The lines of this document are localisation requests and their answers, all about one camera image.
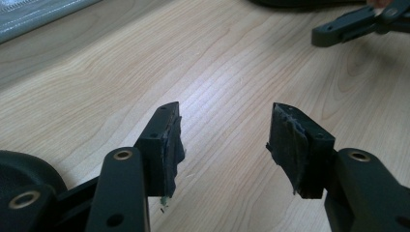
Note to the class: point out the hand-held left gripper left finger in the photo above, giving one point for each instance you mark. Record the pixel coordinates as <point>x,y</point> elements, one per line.
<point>161,145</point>

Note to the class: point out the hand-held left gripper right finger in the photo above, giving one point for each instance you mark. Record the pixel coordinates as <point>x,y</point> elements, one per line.
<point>299,154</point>

